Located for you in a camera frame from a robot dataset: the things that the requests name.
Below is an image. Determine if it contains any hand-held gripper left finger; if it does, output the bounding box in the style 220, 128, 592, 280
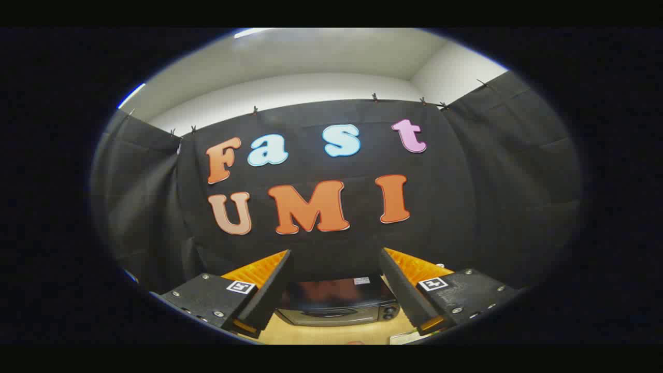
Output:
150, 250, 294, 340

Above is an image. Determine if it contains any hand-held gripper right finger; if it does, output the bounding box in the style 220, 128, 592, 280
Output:
380, 247, 521, 336

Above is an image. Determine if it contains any black toaster oven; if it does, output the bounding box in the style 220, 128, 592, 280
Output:
275, 276, 402, 327

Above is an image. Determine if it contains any white rectangular dish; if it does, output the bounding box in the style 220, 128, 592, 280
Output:
388, 331, 431, 345

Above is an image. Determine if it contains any row of black cloth clips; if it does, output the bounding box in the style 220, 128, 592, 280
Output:
126, 78, 491, 138

